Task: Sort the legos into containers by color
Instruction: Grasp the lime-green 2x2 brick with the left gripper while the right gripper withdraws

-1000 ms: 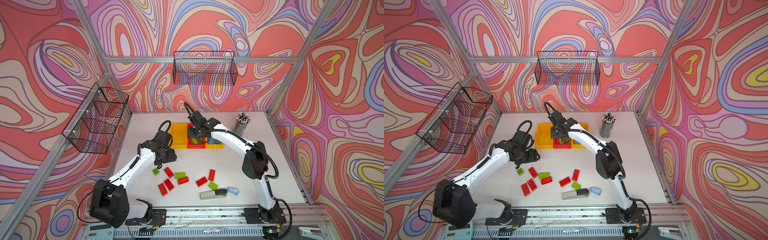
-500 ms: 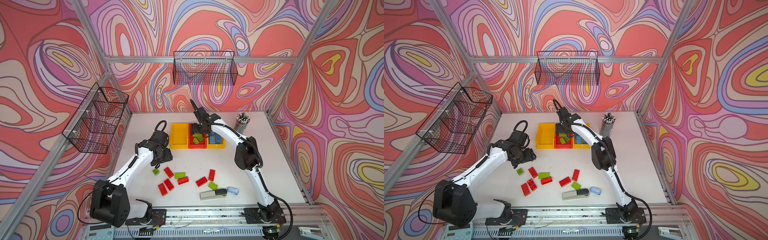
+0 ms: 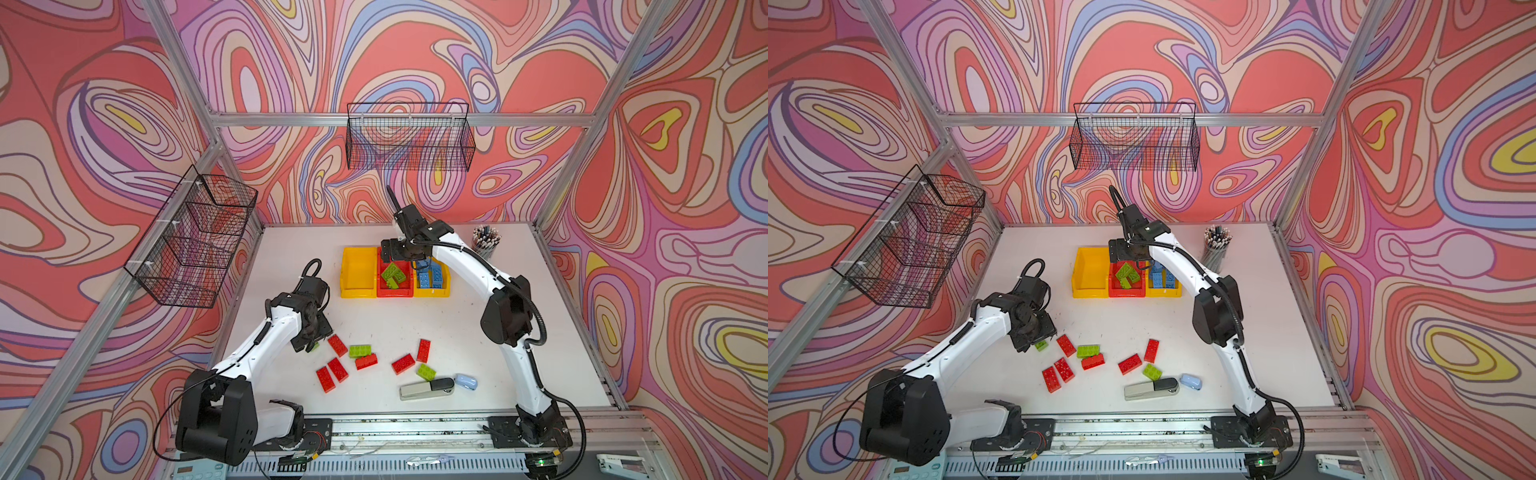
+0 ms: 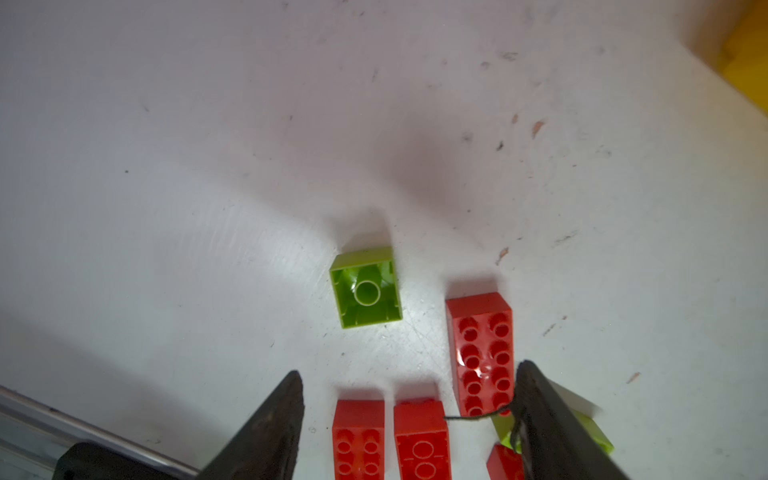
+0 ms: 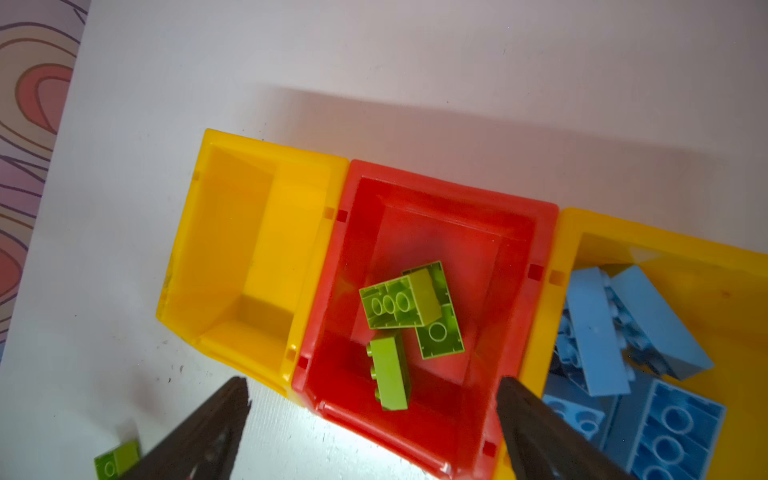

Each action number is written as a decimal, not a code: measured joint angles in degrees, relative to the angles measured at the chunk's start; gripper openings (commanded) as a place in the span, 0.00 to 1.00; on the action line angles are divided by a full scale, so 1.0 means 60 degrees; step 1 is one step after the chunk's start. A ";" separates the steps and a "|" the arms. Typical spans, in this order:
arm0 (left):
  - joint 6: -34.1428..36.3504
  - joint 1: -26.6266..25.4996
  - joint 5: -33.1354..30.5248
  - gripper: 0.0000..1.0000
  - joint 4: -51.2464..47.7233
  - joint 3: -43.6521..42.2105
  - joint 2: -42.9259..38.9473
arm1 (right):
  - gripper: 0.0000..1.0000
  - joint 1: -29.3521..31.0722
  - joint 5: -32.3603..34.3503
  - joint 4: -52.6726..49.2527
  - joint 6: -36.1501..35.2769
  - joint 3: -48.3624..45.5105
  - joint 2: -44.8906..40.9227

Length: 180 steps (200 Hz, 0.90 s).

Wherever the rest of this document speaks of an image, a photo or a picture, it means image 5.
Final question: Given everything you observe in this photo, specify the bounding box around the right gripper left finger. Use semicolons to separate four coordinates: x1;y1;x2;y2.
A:
122;376;251;480

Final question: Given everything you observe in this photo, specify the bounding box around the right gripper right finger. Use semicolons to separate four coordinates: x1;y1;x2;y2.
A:
496;376;632;480

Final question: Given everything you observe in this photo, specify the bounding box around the blue lego brick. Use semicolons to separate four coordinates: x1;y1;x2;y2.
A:
541;374;606;441
601;265;714;380
566;267;630;397
603;372;726;479

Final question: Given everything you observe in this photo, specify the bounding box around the small green lego brick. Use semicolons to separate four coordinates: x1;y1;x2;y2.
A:
94;439;141;480

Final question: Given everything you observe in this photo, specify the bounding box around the red plastic bin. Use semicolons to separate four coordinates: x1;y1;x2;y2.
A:
292;160;558;479

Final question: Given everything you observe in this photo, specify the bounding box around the left yellow plastic bin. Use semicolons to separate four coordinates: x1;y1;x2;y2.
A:
156;129;349;397

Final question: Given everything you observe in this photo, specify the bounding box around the yellow plastic bin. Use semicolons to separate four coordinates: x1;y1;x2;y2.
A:
156;129;349;397
519;208;767;479

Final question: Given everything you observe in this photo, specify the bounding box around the right yellow plastic bin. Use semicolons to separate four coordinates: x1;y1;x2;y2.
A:
519;208;767;479

